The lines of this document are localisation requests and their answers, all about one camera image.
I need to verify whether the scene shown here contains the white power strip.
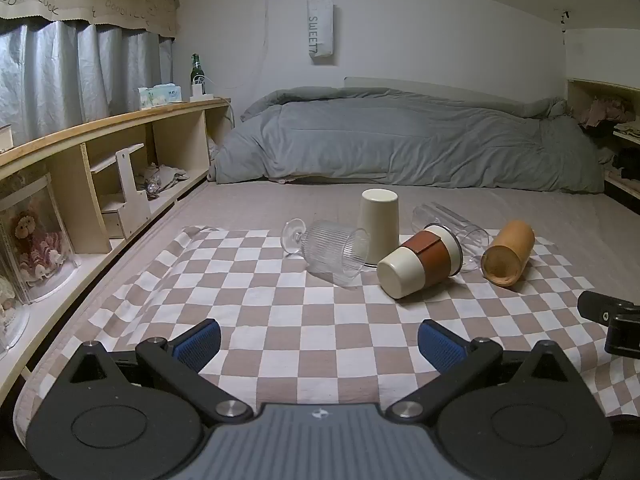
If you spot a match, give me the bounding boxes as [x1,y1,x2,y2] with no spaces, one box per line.
[189,76,217,103]

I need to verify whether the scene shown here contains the tissue box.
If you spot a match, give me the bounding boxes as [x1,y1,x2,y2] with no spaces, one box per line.
[138,83,182,110]

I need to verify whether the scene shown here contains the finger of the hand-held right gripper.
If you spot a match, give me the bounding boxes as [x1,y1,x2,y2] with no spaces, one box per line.
[604,312,640,360]
[577,290,640,325]

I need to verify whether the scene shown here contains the orange cup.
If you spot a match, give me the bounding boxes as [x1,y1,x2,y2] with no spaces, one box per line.
[480,219,536,288]

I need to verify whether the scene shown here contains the crumpled beige cloth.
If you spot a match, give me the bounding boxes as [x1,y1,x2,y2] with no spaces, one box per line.
[136,162,191,194]

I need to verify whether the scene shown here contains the long wooden shelf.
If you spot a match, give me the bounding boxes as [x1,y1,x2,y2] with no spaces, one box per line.
[0,97,233,401]

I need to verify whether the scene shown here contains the brown checkered cloth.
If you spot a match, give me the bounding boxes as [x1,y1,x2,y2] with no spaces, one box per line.
[84,225,640,417]

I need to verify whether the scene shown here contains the pile of clothes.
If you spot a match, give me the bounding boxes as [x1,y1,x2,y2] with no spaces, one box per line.
[579,95,640,137]

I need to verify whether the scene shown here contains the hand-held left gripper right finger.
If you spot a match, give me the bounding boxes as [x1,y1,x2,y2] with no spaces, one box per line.
[387,318,581,422]

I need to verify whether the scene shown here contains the grey duvet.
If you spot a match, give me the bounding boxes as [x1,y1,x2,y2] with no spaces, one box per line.
[214,86,607,196]

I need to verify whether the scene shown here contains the ribbed glass goblet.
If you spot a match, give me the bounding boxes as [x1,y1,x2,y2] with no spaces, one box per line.
[281,218,371,288]

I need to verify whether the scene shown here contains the white hanging fabric bag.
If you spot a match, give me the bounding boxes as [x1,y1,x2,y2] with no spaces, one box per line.
[306,0,335,66]

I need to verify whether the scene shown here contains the wooden tool caddy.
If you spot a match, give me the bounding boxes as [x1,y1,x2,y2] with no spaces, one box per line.
[91,143,153,239]

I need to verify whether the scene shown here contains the doll in clear case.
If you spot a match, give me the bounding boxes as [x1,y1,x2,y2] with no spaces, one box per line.
[0,174,82,305]

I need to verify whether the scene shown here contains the plain cream cup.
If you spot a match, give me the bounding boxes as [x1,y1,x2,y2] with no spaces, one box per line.
[358,188,401,266]

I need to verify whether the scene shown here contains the cream cup with brown sleeve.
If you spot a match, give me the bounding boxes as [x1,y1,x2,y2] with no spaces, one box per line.
[376,224,464,301]

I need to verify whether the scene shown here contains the wooden side shelf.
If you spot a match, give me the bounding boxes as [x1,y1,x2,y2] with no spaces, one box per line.
[566,78,640,211]

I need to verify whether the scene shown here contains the clear glass tumbler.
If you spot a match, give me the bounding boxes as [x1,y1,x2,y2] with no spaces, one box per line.
[411,202,490,272]

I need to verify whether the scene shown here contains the grey curtain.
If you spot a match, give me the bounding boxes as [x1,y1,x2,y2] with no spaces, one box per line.
[0,16,175,147]

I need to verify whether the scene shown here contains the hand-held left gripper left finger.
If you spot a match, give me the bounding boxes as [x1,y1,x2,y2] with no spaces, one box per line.
[64,318,254,422]

